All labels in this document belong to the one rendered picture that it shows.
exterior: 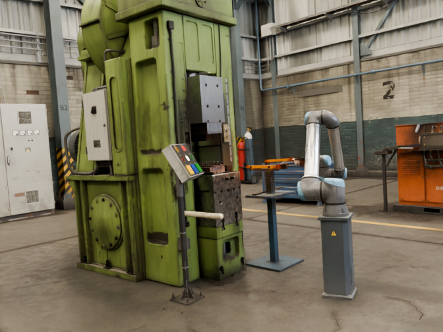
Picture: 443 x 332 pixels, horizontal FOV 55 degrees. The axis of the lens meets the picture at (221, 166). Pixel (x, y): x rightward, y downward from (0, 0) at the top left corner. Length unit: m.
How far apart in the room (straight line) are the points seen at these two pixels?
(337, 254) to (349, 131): 8.55
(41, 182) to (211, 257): 5.42
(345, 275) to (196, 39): 2.32
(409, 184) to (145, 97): 4.16
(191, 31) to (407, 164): 3.90
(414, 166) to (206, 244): 3.69
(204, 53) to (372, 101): 7.82
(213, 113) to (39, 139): 5.40
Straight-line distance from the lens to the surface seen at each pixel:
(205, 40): 4.00
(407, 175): 6.60
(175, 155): 3.06
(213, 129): 3.69
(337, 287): 3.32
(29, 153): 8.56
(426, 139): 6.30
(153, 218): 3.83
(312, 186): 3.21
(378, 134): 11.25
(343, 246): 3.22
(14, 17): 9.76
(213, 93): 3.74
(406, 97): 10.97
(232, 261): 3.87
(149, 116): 3.76
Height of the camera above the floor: 1.22
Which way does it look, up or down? 4 degrees down
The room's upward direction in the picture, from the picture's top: 4 degrees counter-clockwise
